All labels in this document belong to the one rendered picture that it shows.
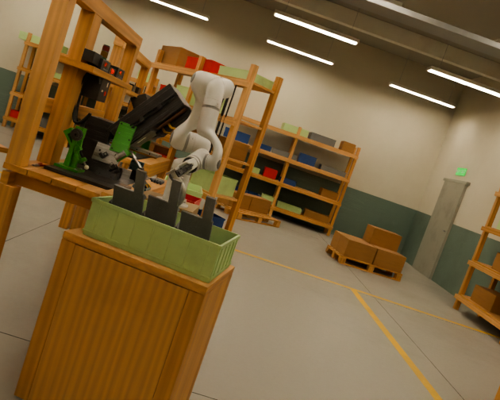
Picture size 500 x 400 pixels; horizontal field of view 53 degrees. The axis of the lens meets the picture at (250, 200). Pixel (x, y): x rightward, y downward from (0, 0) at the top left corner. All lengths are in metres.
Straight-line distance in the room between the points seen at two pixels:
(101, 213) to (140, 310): 0.45
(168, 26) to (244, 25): 1.80
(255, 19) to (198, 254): 10.84
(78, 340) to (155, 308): 0.39
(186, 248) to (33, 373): 0.90
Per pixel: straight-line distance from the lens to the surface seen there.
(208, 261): 2.15
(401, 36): 11.00
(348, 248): 8.91
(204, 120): 2.48
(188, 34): 12.70
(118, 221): 2.27
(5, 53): 13.72
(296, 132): 11.92
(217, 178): 5.94
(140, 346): 2.28
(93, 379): 2.42
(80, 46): 3.37
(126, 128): 3.51
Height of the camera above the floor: 1.39
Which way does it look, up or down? 6 degrees down
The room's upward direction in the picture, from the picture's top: 19 degrees clockwise
